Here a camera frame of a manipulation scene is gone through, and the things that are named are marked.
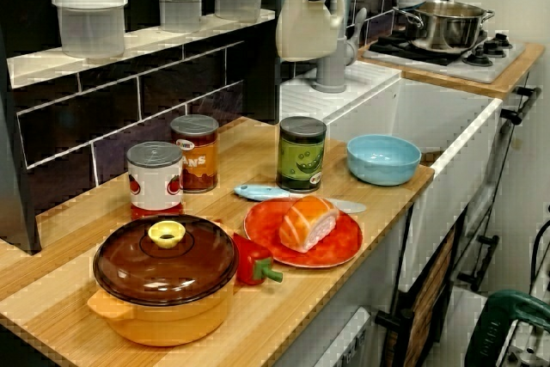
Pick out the white plastic bottle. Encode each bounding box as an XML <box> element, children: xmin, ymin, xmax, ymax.
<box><xmin>275</xmin><ymin>0</ymin><xmax>347</xmax><ymax>63</ymax></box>

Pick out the grey toy faucet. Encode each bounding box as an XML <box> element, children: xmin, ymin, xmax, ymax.
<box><xmin>311</xmin><ymin>0</ymin><xmax>427</xmax><ymax>94</ymax></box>

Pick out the steel pot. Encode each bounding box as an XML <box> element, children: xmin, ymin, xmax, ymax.
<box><xmin>391</xmin><ymin>0</ymin><xmax>496</xmax><ymax>55</ymax></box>

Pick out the labelled clear jar white lid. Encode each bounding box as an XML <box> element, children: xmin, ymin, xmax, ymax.
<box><xmin>154</xmin><ymin>0</ymin><xmax>205</xmax><ymax>34</ymax></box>

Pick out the white toy sink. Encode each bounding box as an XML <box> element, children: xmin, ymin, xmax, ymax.
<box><xmin>278</xmin><ymin>59</ymin><xmax>504</xmax><ymax>295</ymax></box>

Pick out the green peas can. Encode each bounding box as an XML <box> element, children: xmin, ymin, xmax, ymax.
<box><xmin>276</xmin><ymin>116</ymin><xmax>327</xmax><ymax>194</ymax></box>

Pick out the toy stove top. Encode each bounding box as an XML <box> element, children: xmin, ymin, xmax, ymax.
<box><xmin>360</xmin><ymin>29</ymin><xmax>528</xmax><ymax>84</ymax></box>

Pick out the light blue bowl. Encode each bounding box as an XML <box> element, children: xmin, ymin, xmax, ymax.
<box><xmin>345</xmin><ymin>133</ymin><xmax>422</xmax><ymax>187</ymax></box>

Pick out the brown beans can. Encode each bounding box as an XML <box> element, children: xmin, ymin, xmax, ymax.
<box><xmin>169</xmin><ymin>114</ymin><xmax>220</xmax><ymax>193</ymax></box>

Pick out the toy salmon slice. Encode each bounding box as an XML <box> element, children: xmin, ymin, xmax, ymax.
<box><xmin>278</xmin><ymin>194</ymin><xmax>340</xmax><ymax>254</ymax></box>

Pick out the red-orange plate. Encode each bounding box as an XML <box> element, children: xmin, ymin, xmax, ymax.
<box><xmin>243</xmin><ymin>198</ymin><xmax>364</xmax><ymax>269</ymax></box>

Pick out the dark tiled shelf unit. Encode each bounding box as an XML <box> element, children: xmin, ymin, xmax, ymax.
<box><xmin>0</xmin><ymin>0</ymin><xmax>293</xmax><ymax>256</ymax></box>

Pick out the tomato can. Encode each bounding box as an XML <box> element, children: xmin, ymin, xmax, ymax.
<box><xmin>125</xmin><ymin>141</ymin><xmax>185</xmax><ymax>220</ymax></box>

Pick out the red toy pepper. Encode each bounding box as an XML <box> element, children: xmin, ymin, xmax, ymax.
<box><xmin>231</xmin><ymin>231</ymin><xmax>284</xmax><ymax>286</ymax></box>

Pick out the brown pot lid yellow knob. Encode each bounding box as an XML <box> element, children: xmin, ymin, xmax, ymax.
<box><xmin>93</xmin><ymin>213</ymin><xmax>241</xmax><ymax>308</ymax></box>

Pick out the grey dispenser panel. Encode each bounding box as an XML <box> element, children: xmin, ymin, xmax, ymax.
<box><xmin>326</xmin><ymin>306</ymin><xmax>373</xmax><ymax>367</ymax></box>

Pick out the orange toy pot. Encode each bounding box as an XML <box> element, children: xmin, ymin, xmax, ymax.
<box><xmin>86</xmin><ymin>272</ymin><xmax>237</xmax><ymax>347</ymax></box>

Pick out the green clamp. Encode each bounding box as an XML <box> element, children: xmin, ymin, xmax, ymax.
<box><xmin>463</xmin><ymin>289</ymin><xmax>550</xmax><ymax>367</ymax></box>

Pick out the toy knife blue handle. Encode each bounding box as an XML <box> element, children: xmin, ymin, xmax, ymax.
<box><xmin>233</xmin><ymin>184</ymin><xmax>369</xmax><ymax>215</ymax></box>

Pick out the black door handle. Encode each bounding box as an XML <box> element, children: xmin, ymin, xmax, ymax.
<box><xmin>457</xmin><ymin>235</ymin><xmax>501</xmax><ymax>292</ymax></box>
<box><xmin>375</xmin><ymin>293</ymin><xmax>416</xmax><ymax>333</ymax></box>
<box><xmin>499</xmin><ymin>86</ymin><xmax>542</xmax><ymax>126</ymax></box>

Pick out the thin black cable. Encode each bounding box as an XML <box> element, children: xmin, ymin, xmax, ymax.
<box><xmin>529</xmin><ymin>218</ymin><xmax>550</xmax><ymax>291</ymax></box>

